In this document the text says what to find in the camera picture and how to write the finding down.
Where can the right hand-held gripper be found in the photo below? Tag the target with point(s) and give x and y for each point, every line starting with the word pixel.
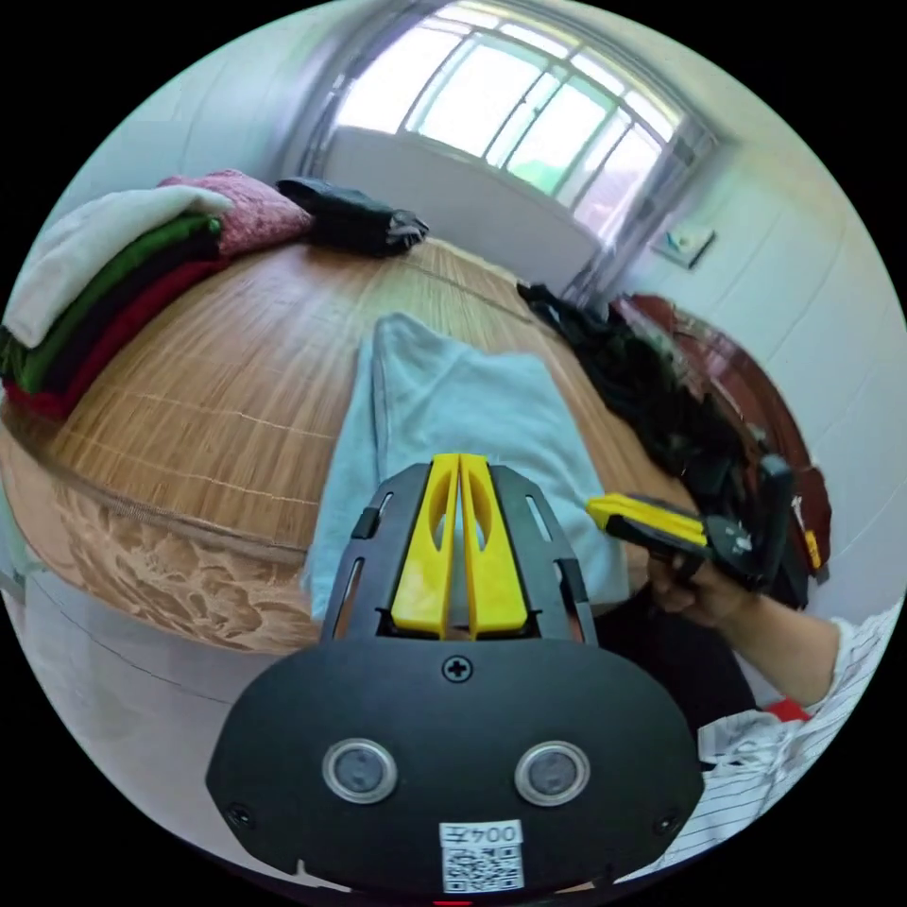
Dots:
pixel 733 545

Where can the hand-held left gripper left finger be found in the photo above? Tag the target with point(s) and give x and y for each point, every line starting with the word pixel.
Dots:
pixel 424 567

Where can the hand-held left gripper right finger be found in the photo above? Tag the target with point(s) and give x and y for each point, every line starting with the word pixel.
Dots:
pixel 496 567

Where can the light blue long sleeve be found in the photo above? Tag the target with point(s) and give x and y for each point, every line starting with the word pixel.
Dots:
pixel 460 404

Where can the person's right forearm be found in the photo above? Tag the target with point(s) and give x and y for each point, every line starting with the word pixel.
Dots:
pixel 794 652

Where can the person's right hand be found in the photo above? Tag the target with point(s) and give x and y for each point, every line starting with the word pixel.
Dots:
pixel 708 595

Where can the heap of dark clothes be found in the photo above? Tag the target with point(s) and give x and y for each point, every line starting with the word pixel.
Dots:
pixel 638 375

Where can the person's body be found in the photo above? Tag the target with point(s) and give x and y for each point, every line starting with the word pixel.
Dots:
pixel 751 772

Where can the bed with woven mat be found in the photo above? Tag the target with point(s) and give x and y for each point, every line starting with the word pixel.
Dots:
pixel 248 354

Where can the black folded garment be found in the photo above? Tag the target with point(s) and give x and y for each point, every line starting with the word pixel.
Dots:
pixel 354 216

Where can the pink pillow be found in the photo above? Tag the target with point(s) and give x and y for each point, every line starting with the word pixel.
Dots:
pixel 262 212

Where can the pile of clothes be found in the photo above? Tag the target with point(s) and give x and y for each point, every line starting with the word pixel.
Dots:
pixel 106 305

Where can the window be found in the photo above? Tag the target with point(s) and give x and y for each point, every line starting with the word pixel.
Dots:
pixel 538 106

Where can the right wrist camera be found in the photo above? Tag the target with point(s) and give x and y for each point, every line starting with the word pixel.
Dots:
pixel 783 524

